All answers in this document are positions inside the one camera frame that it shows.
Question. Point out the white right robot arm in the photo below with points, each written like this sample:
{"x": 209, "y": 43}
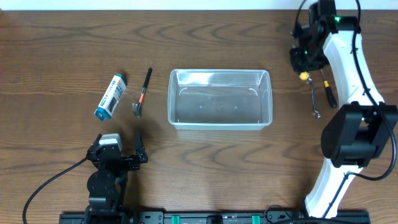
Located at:
{"x": 363, "y": 124}

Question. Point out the stubby yellow black screwdriver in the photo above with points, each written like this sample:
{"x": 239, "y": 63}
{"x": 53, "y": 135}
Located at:
{"x": 304, "y": 76}

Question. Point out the teal white product box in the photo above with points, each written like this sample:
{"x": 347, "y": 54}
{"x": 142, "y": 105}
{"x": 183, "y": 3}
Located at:
{"x": 111, "y": 98}

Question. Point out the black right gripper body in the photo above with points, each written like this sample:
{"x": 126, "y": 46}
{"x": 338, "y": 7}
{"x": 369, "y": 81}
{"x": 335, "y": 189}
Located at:
{"x": 309, "y": 58}

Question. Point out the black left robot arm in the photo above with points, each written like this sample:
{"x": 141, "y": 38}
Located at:
{"x": 107, "y": 185}

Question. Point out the small hammer black handle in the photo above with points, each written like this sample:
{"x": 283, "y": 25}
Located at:
{"x": 136, "y": 107}

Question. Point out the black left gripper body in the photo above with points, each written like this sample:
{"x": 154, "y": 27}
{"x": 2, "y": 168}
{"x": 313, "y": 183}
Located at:
{"x": 129, "y": 165}

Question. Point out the silver offset ring wrench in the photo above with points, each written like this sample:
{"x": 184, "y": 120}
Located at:
{"x": 314, "y": 105}

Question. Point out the clear plastic storage container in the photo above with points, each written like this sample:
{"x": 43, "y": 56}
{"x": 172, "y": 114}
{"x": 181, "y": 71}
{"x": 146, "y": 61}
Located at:
{"x": 220, "y": 99}

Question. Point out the slim black yellow screwdriver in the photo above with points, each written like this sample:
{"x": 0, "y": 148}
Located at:
{"x": 329, "y": 92}

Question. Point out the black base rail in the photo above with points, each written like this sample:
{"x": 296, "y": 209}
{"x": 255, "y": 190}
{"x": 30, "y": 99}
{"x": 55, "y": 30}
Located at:
{"x": 269, "y": 216}

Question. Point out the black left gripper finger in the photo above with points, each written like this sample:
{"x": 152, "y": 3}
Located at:
{"x": 96, "y": 141}
{"x": 138, "y": 145}

